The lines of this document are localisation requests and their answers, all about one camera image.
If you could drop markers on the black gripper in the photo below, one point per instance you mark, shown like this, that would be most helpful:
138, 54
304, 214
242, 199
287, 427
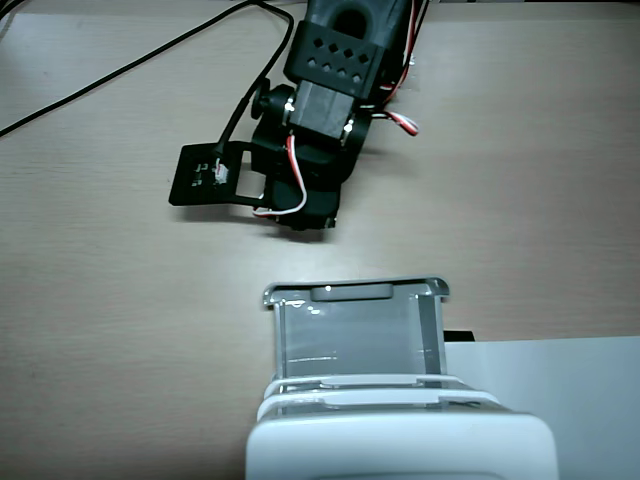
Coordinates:
311, 212

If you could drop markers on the clear grey plastic drawer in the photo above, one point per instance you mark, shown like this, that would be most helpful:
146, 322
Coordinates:
350, 330

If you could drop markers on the small black block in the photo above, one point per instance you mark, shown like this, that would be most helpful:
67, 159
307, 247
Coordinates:
457, 336

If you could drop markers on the white paper sheet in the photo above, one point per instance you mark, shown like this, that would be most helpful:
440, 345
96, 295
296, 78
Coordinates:
575, 400

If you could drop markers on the black wrist camera mount plate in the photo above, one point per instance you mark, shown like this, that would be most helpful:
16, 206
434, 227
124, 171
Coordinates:
192, 175

